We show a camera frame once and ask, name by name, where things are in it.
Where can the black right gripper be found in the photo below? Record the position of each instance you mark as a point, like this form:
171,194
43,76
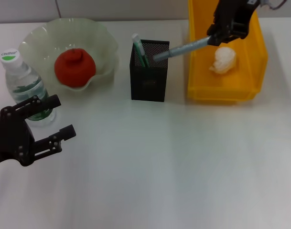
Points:
233,12

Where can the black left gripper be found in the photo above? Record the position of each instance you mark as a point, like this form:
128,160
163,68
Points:
11,138

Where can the white paper ball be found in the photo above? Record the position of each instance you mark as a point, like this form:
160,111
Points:
224,59

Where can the grey glitter marker pen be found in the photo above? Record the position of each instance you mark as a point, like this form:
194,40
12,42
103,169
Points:
183,48

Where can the clear water bottle green label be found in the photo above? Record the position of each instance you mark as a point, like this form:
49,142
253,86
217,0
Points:
23,83

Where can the red round fruit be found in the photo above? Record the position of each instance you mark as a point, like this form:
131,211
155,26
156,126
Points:
73,69

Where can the green pen white tip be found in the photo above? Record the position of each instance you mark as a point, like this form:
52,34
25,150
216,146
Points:
141,51

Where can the pale green glass fruit plate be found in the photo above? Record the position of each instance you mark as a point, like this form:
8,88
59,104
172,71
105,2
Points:
52,38

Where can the black mesh pen holder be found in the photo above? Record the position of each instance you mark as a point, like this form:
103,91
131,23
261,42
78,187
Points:
147,81

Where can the yellow plastic bin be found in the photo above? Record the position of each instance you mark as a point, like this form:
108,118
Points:
231,81

